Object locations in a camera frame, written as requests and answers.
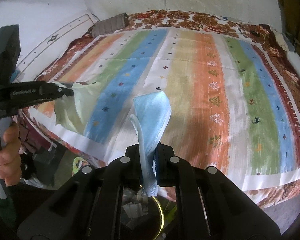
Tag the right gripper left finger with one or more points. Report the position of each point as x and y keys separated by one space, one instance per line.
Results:
x=89 y=205

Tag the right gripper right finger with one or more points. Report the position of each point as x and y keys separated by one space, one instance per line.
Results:
x=209 y=205

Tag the yellowish clear plastic wrapper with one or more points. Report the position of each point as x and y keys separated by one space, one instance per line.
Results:
x=73 y=112

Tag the light blue face mask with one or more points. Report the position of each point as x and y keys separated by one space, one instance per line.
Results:
x=150 y=118

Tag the crumpled trash inside bin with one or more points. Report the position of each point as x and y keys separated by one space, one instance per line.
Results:
x=135 y=204

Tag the black gold-rimmed trash bin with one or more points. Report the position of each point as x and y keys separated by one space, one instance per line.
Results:
x=142 y=216

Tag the left hand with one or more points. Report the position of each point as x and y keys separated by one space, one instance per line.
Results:
x=10 y=160

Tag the white headboard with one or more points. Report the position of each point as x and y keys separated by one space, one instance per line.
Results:
x=53 y=47

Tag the cartoon floor mat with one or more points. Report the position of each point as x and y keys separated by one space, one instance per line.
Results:
x=77 y=164

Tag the colourful striped bed mat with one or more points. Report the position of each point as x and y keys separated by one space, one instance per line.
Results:
x=229 y=107

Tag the grey striped pillow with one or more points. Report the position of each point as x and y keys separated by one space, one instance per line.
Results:
x=110 y=25

